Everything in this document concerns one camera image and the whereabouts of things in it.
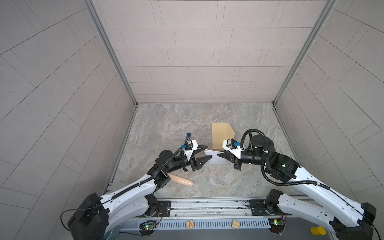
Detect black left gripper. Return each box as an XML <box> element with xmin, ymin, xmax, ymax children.
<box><xmin>163</xmin><ymin>146</ymin><xmax>209</xmax><ymax>175</ymax></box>

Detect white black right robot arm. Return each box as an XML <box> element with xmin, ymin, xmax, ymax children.
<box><xmin>219</xmin><ymin>129</ymin><xmax>377</xmax><ymax>240</ymax></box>

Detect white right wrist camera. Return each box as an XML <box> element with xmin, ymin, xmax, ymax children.
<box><xmin>222</xmin><ymin>139</ymin><xmax>243</xmax><ymax>160</ymax></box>

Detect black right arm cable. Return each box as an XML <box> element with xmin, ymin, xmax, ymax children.
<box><xmin>239</xmin><ymin>128</ymin><xmax>382</xmax><ymax>240</ymax></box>

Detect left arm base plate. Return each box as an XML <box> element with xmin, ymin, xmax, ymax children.
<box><xmin>144</xmin><ymin>201</ymin><xmax>172</xmax><ymax>218</ymax></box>

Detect white letter blue border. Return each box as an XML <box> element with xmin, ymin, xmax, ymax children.
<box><xmin>205</xmin><ymin>150</ymin><xmax>228</xmax><ymax>165</ymax></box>

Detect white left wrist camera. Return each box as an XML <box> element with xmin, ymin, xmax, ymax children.
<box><xmin>181</xmin><ymin>140</ymin><xmax>198</xmax><ymax>162</ymax></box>

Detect green circuit board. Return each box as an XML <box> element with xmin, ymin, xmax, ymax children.
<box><xmin>268</xmin><ymin>219</ymin><xmax>286</xmax><ymax>234</ymax></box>
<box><xmin>139</xmin><ymin>221</ymin><xmax>157</xmax><ymax>236</ymax></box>

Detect left green circuit board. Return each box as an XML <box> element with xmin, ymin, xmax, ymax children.
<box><xmin>139</xmin><ymin>221</ymin><xmax>157</xmax><ymax>236</ymax></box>

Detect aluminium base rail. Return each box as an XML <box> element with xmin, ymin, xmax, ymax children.
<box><xmin>125</xmin><ymin>198</ymin><xmax>285</xmax><ymax>228</ymax></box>

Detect wooden letter block A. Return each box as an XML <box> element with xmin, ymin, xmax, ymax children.
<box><xmin>187</xmin><ymin>220</ymin><xmax>195</xmax><ymax>230</ymax></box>

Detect yellow cylinder object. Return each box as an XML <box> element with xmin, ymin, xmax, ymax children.
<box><xmin>311</xmin><ymin>227</ymin><xmax>327</xmax><ymax>236</ymax></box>

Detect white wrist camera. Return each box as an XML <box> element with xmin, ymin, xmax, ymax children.
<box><xmin>222</xmin><ymin>139</ymin><xmax>243</xmax><ymax>160</ymax></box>
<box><xmin>181</xmin><ymin>140</ymin><xmax>198</xmax><ymax>162</ymax></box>

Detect aluminium corner post left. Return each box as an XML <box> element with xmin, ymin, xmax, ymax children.
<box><xmin>84</xmin><ymin>0</ymin><xmax>138</xmax><ymax>107</ymax></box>

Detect beige wooden cylinder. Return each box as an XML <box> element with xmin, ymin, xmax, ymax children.
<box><xmin>168</xmin><ymin>174</ymin><xmax>194</xmax><ymax>187</ymax></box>

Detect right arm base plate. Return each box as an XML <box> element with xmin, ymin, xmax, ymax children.
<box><xmin>245</xmin><ymin>200</ymin><xmax>283</xmax><ymax>216</ymax></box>

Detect right green circuit board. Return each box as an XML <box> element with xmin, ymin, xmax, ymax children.
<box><xmin>268</xmin><ymin>219</ymin><xmax>286</xmax><ymax>234</ymax></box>

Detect aluminium corner post right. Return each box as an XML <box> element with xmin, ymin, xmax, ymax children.
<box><xmin>272</xmin><ymin>0</ymin><xmax>338</xmax><ymax>105</ymax></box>

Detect plain wooden block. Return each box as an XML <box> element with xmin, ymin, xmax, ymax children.
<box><xmin>232</xmin><ymin>220</ymin><xmax>240</xmax><ymax>229</ymax></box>

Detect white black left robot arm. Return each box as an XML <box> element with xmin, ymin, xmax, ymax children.
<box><xmin>63</xmin><ymin>145</ymin><xmax>211</xmax><ymax>240</ymax></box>

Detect yellow paper envelope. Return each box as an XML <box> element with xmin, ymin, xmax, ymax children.
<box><xmin>212</xmin><ymin>123</ymin><xmax>235</xmax><ymax>151</ymax></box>

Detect aluminium corner post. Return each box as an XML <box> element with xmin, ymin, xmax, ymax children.
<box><xmin>272</xmin><ymin>0</ymin><xmax>338</xmax><ymax>105</ymax></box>
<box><xmin>84</xmin><ymin>0</ymin><xmax>138</xmax><ymax>107</ymax></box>

